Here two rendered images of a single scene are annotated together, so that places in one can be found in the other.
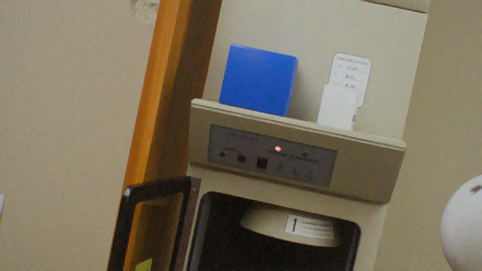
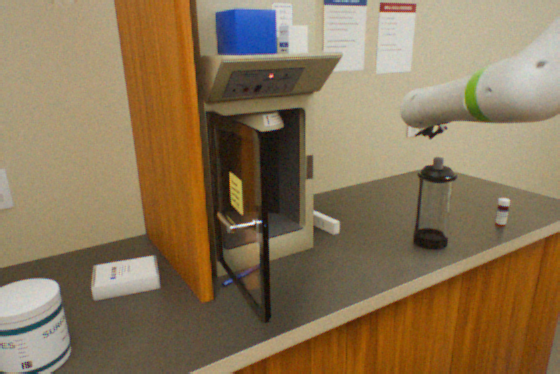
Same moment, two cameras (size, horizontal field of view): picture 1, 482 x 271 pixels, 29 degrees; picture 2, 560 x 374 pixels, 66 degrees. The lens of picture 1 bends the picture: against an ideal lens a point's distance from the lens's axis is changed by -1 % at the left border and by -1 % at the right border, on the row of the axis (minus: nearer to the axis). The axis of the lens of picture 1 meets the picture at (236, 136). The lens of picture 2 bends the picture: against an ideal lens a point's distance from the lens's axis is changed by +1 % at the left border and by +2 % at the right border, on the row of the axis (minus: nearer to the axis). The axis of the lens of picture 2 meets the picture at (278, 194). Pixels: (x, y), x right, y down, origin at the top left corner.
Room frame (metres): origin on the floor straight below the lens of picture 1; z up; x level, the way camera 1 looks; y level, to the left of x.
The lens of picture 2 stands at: (0.54, 0.53, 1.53)
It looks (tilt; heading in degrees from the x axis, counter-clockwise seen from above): 19 degrees down; 324
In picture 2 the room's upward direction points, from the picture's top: 1 degrees counter-clockwise
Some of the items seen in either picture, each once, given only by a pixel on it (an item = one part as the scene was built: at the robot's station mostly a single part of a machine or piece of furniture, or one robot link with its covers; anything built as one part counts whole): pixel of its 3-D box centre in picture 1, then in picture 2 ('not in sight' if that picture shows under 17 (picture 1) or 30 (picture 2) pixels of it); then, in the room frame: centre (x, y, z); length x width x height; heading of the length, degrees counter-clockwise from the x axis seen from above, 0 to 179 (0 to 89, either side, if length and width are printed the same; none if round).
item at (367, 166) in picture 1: (293, 152); (274, 76); (1.40, -0.09, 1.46); 0.32 x 0.11 x 0.10; 85
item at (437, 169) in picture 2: not in sight; (437, 168); (1.24, -0.56, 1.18); 0.09 x 0.09 x 0.07
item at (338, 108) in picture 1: (339, 108); (293, 39); (1.39, -0.14, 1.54); 0.05 x 0.05 x 0.06; 79
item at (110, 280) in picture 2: not in sight; (126, 276); (1.59, 0.27, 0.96); 0.16 x 0.12 x 0.04; 73
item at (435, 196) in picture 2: not in sight; (433, 206); (1.24, -0.56, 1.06); 0.11 x 0.11 x 0.21
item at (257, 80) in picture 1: (260, 80); (246, 33); (1.40, -0.02, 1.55); 0.10 x 0.10 x 0.09; 85
